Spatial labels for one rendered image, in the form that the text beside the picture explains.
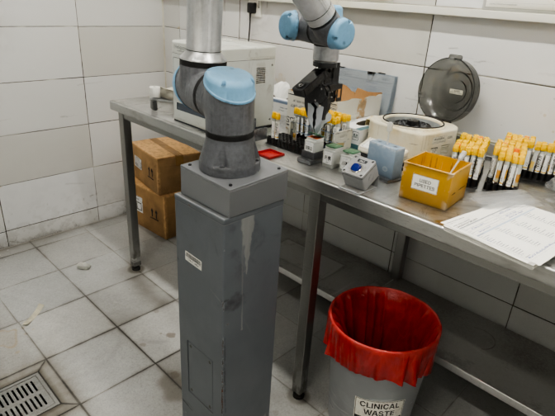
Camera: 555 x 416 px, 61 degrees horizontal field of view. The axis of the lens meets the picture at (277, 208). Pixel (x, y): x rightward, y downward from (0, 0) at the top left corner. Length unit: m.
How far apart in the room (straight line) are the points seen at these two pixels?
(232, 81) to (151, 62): 2.02
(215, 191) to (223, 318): 0.33
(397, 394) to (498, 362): 0.40
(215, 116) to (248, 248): 0.33
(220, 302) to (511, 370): 1.03
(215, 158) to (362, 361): 0.74
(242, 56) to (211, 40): 0.55
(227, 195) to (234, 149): 0.11
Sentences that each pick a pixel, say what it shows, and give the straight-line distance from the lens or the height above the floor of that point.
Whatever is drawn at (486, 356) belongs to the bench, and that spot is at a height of 0.27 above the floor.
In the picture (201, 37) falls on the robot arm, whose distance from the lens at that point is 1.19.
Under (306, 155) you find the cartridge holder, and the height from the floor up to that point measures 0.90.
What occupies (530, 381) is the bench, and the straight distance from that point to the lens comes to 1.80.
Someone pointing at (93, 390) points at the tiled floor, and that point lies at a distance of 1.96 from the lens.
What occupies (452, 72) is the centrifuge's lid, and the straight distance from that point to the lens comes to 1.80.
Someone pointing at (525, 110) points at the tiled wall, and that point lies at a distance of 1.77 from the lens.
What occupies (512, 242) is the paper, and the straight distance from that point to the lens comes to 1.15.
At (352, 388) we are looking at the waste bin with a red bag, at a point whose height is 0.25.
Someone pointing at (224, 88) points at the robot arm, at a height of 1.16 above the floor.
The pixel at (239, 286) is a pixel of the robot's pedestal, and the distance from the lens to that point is 1.22.
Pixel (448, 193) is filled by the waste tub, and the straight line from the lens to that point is 1.25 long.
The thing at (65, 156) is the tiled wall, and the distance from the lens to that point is 2.93.
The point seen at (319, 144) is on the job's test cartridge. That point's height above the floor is 0.94.
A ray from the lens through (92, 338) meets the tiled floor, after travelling 2.19.
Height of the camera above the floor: 1.35
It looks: 24 degrees down
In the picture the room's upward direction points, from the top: 4 degrees clockwise
